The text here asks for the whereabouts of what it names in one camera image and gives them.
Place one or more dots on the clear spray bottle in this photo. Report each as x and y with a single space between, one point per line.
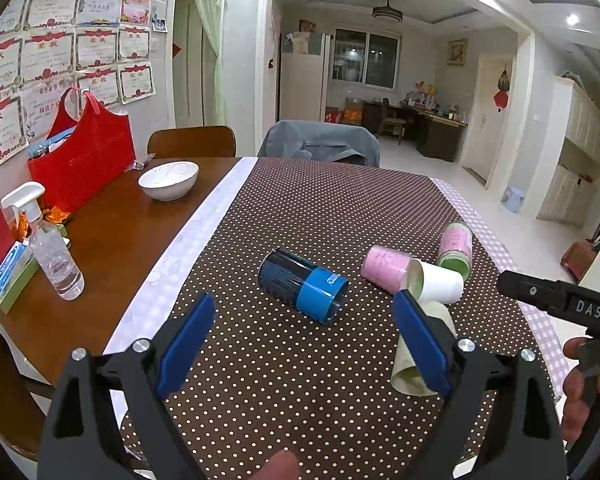
45 241

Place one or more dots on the pink white paper cup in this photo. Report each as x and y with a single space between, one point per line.
394 271

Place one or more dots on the operator thumb tip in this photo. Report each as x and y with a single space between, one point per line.
283 465

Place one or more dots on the dark wooden desk chair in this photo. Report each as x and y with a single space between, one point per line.
389 123

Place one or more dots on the red tote bag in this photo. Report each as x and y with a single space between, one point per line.
97 151

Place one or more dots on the green door curtain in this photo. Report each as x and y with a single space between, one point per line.
211 13

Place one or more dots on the white refrigerator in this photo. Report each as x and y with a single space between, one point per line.
303 78

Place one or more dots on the orange cardboard box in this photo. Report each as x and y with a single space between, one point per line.
352 113

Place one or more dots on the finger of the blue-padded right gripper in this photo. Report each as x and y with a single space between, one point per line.
522 438

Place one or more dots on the white wall cabinet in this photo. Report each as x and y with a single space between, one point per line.
571 154

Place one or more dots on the dark wooden desk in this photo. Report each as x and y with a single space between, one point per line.
434 136

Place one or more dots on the red door ornament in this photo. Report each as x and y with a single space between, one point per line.
501 97

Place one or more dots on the chair with grey cover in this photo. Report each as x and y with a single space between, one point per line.
322 142

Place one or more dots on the ceiling pendant lamp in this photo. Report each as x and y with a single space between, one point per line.
387 13

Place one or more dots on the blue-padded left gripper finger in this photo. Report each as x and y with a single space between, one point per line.
81 438

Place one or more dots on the small framed wall picture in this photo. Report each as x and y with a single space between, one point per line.
457 52

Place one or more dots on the pink green paper cup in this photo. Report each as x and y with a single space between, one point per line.
455 249

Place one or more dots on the green tray with packets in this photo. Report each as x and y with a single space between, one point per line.
16 270

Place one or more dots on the window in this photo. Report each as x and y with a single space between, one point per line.
365 58

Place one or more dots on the beige green paper cup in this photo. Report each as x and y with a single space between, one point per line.
422 366

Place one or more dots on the dark blue cylindrical cup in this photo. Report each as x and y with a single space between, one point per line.
311 289

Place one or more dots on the wooden chair back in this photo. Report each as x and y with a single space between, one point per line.
210 141

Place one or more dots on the operator right hand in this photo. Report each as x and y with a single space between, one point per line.
575 409

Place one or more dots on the white ceramic bowl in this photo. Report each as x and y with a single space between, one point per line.
169 181

